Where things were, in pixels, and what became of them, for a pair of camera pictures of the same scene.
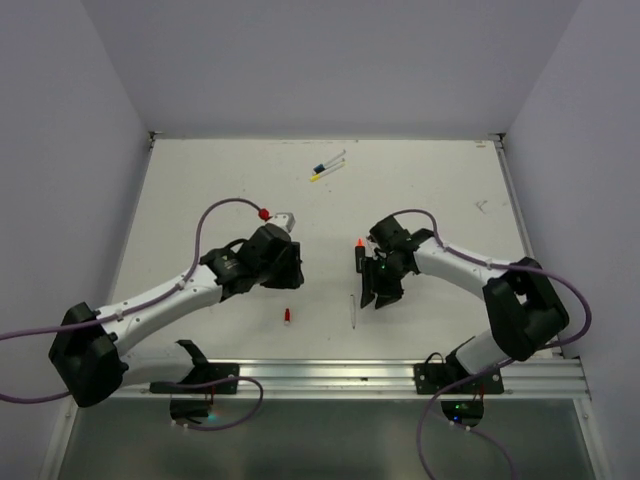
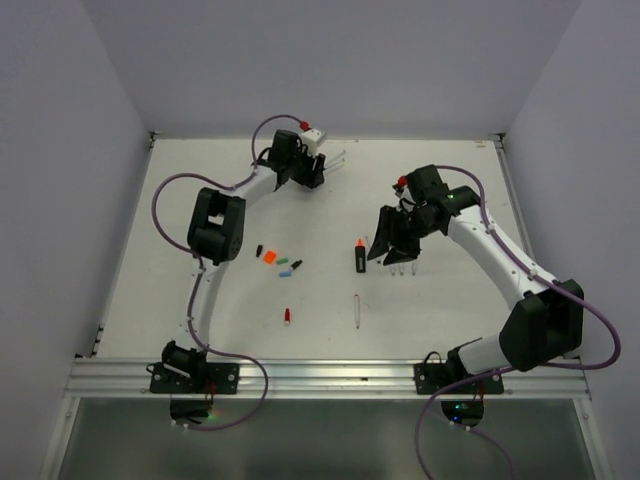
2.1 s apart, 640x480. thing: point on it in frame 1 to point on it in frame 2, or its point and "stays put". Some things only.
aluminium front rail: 524,378 stays put
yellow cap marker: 329,170 stays put
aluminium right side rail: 517,205 stays put
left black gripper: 292,277 to 314,175
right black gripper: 385,292 to 388,214
